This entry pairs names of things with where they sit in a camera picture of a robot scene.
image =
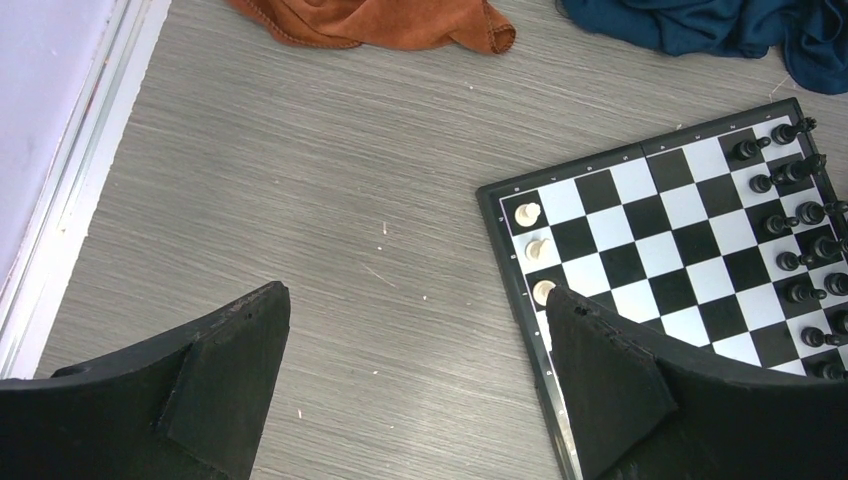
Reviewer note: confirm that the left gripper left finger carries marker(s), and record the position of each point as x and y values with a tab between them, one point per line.
188	403

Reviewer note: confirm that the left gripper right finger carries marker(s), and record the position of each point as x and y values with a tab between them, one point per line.
644	405

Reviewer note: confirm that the white chess piece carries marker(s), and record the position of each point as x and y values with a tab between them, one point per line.
537	249
540	291
527	215

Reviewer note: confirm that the black chess piece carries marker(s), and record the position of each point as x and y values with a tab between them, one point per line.
830	371

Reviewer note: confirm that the black pawn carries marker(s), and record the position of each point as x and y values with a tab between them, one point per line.
777	224
789	261
800	292
762	183
748	148
814	337

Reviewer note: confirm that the black white chessboard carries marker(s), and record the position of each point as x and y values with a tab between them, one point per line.
667	233

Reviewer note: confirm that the black queen piece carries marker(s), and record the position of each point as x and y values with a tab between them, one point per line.
836	283

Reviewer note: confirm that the black king piece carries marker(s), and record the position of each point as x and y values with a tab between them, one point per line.
826	247

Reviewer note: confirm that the black knight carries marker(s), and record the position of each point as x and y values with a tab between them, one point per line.
799	170

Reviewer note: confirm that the black rook corner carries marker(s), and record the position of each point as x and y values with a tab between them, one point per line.
784	134

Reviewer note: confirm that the dark blue cloth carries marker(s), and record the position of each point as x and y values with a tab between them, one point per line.
812	35

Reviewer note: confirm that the orange brown cloth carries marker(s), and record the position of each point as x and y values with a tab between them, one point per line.
405	25

